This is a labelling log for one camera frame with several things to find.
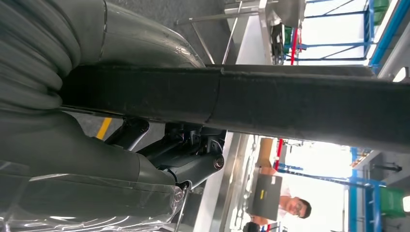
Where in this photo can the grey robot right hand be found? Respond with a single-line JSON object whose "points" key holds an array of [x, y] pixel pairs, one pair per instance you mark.
{"points": [[80, 166]]}

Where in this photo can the person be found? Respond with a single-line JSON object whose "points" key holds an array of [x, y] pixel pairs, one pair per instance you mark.
{"points": [[294, 208]]}

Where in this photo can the small cardboard box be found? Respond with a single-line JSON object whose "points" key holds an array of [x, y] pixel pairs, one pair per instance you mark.
{"points": [[266, 153]]}

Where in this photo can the blue background rack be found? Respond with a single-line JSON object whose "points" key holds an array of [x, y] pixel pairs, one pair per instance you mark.
{"points": [[353, 198], [389, 28]]}

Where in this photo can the grey laptop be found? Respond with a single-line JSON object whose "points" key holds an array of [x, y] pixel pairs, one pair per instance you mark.
{"points": [[267, 197]]}

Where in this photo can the green plastic crate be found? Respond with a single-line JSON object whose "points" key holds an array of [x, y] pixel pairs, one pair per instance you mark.
{"points": [[381, 11], [392, 203]]}

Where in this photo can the small steel table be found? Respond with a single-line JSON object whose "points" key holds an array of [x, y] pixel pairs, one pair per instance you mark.
{"points": [[243, 12]]}

